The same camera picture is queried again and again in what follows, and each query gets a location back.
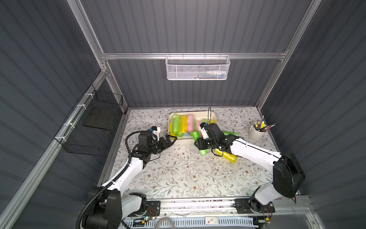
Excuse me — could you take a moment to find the green labelled trash bag roll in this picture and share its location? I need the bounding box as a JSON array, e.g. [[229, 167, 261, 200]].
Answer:
[[192, 131, 209, 156]]

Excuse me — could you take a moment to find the pink trash bag roll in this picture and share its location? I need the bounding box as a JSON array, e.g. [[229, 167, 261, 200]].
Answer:
[[187, 114, 194, 133], [196, 120, 202, 136]]

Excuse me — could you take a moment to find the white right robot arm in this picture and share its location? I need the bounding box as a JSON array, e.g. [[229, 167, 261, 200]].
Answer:
[[194, 123, 306, 213]]

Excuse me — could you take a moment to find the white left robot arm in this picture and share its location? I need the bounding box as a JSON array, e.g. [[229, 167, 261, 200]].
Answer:
[[75, 127, 177, 229]]

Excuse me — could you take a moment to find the cream storage box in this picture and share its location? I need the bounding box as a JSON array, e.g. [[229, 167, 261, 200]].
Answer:
[[168, 111, 217, 145]]

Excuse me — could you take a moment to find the white pen cup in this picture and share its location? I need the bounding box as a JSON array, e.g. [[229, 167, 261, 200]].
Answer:
[[248, 117, 276, 141]]

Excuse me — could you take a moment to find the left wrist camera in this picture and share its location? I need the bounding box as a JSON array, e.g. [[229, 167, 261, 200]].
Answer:
[[149, 126, 161, 141]]

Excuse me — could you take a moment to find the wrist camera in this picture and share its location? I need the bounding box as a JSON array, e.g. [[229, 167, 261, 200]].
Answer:
[[149, 126, 161, 141], [199, 122, 209, 139]]

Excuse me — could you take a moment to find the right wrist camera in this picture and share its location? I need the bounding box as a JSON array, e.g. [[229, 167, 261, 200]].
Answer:
[[199, 122, 209, 139]]

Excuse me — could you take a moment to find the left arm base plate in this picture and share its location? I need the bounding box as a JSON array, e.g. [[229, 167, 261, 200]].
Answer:
[[128, 200, 161, 217]]

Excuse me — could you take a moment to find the white wire wall basket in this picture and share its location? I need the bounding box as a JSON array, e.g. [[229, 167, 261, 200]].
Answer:
[[165, 55, 231, 81]]

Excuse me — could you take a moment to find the black wire side basket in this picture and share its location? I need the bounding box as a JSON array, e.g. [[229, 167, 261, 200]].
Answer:
[[54, 89, 124, 156]]

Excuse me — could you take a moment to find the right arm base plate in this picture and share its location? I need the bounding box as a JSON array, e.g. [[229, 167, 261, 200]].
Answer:
[[233, 198, 275, 214]]

